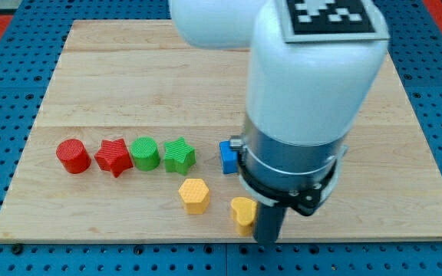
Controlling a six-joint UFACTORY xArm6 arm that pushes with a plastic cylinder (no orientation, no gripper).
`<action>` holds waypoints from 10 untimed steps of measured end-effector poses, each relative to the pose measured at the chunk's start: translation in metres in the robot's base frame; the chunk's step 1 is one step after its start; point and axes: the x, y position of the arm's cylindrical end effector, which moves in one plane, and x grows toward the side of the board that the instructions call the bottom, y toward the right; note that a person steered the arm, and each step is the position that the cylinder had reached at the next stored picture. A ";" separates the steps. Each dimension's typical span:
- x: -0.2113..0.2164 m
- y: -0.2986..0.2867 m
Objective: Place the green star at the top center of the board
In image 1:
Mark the yellow hexagon block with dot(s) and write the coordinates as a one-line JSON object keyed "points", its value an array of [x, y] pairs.
{"points": [[195, 196]]}

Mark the green cylinder block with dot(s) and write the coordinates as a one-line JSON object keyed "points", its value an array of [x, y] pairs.
{"points": [[145, 153]]}

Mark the yellow heart block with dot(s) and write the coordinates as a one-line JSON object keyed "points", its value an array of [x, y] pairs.
{"points": [[243, 213]]}

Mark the red star block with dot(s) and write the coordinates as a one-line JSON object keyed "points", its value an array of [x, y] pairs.
{"points": [[113, 156]]}

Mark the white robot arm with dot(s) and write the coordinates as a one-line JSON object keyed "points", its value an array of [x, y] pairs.
{"points": [[312, 64]]}

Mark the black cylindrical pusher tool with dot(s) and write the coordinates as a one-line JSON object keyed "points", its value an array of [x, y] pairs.
{"points": [[268, 223]]}

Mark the black and white fiducial tag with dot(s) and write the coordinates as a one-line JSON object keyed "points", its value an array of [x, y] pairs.
{"points": [[331, 20]]}

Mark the red cylinder block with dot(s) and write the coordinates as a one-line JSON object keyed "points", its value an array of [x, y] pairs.
{"points": [[73, 156]]}

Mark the blue perforated table panel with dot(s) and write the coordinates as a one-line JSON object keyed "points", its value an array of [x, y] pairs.
{"points": [[29, 50]]}

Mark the wooden board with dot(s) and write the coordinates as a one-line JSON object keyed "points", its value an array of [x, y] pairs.
{"points": [[131, 78]]}

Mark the blue cube block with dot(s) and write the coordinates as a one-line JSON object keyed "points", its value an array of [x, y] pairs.
{"points": [[228, 158]]}

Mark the green star block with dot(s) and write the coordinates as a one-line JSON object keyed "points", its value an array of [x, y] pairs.
{"points": [[179, 156]]}

